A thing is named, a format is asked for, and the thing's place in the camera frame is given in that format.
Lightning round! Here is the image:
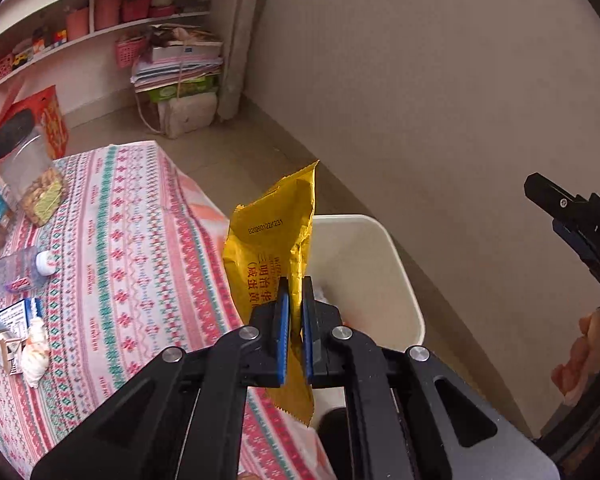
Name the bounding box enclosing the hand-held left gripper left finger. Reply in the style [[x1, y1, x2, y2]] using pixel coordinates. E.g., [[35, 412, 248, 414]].
[[30, 277, 291, 480]]

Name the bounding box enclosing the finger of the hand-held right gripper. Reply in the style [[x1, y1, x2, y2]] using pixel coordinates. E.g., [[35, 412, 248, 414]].
[[524, 172, 600, 286]]

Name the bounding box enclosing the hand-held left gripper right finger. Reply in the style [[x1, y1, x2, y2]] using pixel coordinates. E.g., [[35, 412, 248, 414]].
[[301, 276, 561, 480]]

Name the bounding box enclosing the white plastic bin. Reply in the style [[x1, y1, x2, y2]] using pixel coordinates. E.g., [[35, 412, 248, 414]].
[[300, 214, 427, 411]]

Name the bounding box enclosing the yellow snack wrapper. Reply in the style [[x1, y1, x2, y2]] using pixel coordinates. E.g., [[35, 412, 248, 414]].
[[223, 160, 321, 428]]

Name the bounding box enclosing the person's right hand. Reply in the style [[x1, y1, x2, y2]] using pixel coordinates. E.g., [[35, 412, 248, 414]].
[[551, 307, 600, 406]]

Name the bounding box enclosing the patterned red green tablecloth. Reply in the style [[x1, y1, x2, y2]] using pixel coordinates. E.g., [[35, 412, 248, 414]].
[[0, 141, 338, 480]]

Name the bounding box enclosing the white plastic bag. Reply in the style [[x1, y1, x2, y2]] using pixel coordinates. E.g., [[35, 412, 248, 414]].
[[159, 92, 218, 138]]

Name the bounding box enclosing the crumpled white tissue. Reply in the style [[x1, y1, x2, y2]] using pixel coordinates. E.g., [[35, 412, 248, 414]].
[[19, 317, 51, 388]]

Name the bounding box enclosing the green cardboard box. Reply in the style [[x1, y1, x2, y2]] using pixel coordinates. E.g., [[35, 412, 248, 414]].
[[147, 77, 220, 105]]

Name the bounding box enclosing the blue and white carton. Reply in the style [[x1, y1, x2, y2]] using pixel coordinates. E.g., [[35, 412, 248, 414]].
[[0, 297, 43, 376]]

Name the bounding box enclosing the clear plastic water bottle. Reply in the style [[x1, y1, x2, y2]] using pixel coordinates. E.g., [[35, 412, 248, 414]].
[[0, 249, 57, 301]]

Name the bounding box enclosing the stack of boxes and bags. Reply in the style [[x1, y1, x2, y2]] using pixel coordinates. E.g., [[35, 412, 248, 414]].
[[131, 25, 226, 93]]

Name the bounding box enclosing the clear jar with green label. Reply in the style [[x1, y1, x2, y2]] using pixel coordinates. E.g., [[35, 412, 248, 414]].
[[0, 108, 70, 227]]

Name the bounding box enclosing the red gift bag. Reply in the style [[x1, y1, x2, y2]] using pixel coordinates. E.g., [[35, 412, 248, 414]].
[[0, 85, 70, 161]]

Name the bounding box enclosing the pink slatted basket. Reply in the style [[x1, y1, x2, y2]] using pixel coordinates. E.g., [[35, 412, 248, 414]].
[[121, 0, 151, 23]]

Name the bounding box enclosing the tall pink pot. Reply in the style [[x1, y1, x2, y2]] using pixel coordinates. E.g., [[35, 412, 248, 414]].
[[94, 0, 122, 31]]

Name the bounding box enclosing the short pink pot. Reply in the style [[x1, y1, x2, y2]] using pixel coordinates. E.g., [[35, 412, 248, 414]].
[[65, 7, 90, 41]]

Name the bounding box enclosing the white cable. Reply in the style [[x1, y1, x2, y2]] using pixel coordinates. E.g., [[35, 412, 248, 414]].
[[136, 92, 163, 136]]

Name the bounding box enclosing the pink handled basket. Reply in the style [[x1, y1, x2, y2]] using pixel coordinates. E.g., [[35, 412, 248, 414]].
[[115, 37, 147, 68]]

